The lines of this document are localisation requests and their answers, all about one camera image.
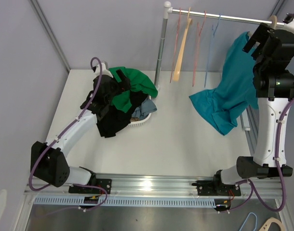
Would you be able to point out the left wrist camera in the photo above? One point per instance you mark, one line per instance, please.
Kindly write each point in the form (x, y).
(101, 68)

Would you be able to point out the beige wooden hanger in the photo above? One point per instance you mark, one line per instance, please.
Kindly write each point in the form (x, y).
(178, 65)
(272, 22)

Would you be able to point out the blue hanger on floor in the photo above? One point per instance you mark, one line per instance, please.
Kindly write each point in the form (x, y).
(250, 223)

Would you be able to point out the grey blue t shirt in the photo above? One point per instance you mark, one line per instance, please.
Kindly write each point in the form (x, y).
(147, 107)

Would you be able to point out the white plastic basket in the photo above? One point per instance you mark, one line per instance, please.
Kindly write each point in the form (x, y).
(141, 122)

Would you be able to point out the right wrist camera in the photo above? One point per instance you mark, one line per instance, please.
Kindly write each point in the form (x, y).
(289, 22)

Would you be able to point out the beige t shirt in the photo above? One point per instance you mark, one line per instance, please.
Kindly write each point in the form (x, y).
(134, 119)

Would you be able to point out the aluminium mounting rail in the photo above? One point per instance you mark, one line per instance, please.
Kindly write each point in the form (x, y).
(175, 144)

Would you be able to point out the black t shirt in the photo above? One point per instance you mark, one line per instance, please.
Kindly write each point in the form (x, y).
(116, 120)

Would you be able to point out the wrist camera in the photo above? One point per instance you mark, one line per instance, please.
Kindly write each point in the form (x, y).
(101, 68)
(289, 22)

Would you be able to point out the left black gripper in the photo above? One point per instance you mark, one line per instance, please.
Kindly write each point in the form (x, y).
(123, 86)

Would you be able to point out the light blue wire hanger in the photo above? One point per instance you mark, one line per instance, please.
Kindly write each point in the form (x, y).
(213, 33)

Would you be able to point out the teal t shirt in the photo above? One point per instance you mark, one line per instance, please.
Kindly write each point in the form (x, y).
(221, 106)

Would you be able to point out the wooden hanger on floor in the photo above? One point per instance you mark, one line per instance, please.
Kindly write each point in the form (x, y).
(269, 222)

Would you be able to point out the green t shirt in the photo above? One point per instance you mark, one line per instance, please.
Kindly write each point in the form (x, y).
(139, 82)

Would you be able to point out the white slotted cable duct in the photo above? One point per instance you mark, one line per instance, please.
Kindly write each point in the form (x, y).
(126, 201)

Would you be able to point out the pink wire hanger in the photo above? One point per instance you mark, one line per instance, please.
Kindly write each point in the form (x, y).
(199, 29)
(175, 45)

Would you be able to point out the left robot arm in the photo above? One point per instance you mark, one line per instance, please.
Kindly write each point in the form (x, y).
(48, 159)

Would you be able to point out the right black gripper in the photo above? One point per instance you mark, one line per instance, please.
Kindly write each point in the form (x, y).
(261, 36)

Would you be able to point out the metal clothes rack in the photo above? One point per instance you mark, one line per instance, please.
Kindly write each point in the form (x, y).
(168, 9)

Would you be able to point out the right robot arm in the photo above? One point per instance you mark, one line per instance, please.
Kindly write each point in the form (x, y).
(254, 74)

